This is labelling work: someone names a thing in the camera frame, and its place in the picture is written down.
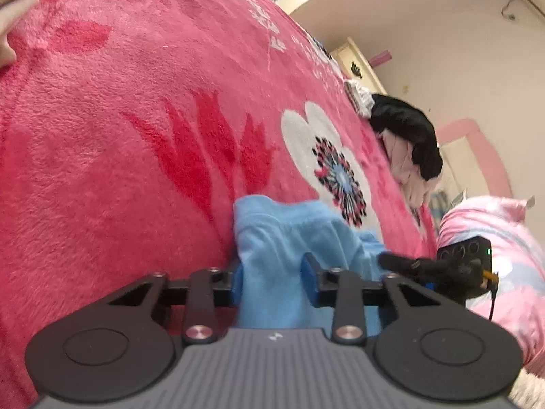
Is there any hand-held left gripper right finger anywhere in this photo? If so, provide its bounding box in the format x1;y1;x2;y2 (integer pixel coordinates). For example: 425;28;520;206
300;253;442;346

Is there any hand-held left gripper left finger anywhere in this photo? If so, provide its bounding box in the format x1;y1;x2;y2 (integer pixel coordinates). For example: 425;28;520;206
108;260;243;347

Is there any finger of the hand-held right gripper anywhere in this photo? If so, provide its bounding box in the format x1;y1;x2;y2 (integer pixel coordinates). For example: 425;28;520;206
377;252;427;274
415;259;484;299

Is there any light blue shirt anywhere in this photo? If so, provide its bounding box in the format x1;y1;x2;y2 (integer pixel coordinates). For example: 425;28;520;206
232;195;389;338

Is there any pink floral quilt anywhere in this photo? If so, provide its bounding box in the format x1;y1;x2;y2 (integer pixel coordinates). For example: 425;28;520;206
438;196;545;368

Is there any teal patterned cloth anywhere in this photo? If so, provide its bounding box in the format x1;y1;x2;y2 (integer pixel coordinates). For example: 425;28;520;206
429;188;461;223

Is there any pale pink crumpled garment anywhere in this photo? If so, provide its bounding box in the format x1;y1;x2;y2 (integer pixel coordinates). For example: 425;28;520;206
379;130;440;208

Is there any black garment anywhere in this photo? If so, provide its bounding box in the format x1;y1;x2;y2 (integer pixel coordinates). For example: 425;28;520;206
368;94;444;182

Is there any pink floral blanket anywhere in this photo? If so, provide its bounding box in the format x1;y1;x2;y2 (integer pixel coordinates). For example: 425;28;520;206
0;0;440;401

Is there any cream cabinet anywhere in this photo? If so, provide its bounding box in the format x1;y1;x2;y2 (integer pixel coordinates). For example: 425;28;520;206
331;36;389;95

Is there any beige folded garment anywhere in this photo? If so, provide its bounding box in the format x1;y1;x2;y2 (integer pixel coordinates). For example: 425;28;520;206
0;0;52;70

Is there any orange cable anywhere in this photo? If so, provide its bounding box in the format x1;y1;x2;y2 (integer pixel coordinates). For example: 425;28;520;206
480;270;500;323

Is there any pink arched frame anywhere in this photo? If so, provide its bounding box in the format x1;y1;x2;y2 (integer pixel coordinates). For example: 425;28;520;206
438;118;512;197

